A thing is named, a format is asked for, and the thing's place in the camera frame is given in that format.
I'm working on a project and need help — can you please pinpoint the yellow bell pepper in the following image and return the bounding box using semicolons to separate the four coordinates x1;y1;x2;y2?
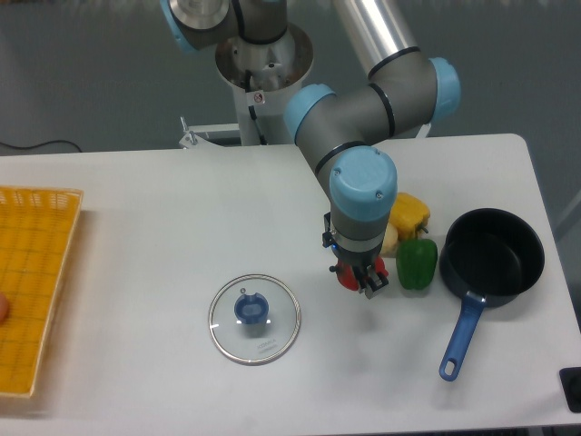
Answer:
389;193;430;241

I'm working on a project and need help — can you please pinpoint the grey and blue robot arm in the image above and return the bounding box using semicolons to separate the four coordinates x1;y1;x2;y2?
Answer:
161;1;461;298

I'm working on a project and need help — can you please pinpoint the yellow woven basket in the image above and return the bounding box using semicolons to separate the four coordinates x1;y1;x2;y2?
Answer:
1;185;84;398

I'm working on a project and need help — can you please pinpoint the pale onion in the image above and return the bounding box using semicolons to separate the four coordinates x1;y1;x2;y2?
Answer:
380;223;399;257

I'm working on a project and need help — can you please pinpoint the green bell pepper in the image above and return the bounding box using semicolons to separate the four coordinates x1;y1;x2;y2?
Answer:
396;239;438;291

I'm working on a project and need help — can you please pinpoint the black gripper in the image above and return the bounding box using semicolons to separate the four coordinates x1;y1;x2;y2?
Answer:
322;213;389;300

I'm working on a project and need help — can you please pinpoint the red bell pepper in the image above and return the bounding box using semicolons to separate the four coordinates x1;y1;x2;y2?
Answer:
332;257;385;292

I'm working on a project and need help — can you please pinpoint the black pot with blue handle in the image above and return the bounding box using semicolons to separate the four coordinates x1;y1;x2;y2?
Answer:
439;208;545;382

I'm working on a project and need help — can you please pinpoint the glass lid with blue knob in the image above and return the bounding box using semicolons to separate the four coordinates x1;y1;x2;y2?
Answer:
208;273;301;366

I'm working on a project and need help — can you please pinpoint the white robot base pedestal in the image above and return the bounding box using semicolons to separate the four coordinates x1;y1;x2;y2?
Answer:
215;24;313;145

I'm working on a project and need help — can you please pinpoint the black table corner fixture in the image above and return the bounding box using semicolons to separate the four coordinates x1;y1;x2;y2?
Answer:
559;367;581;413

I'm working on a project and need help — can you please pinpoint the metal table clamp bracket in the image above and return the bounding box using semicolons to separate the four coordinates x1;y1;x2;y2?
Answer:
179;116;241;150

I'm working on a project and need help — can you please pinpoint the black cable on floor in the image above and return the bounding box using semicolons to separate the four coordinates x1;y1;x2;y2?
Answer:
0;139;84;154

